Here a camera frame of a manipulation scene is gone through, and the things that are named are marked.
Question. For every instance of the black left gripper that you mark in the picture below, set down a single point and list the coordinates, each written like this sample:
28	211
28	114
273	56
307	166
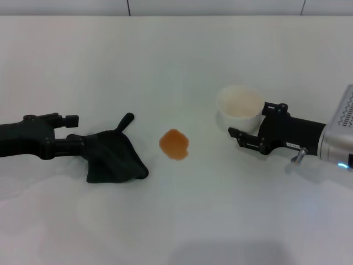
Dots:
24	138

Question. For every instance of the dark cloth rag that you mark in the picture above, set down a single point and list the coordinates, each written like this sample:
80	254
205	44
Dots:
110	154

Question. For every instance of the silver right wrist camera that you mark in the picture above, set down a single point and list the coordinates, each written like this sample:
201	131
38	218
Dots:
342	110

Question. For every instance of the orange-brown liquid stain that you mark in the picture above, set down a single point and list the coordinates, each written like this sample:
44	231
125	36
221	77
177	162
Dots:
173	143

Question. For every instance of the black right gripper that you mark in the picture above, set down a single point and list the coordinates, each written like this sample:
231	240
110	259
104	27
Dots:
292	135

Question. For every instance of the white paper cup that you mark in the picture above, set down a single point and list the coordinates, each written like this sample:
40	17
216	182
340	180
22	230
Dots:
238	105

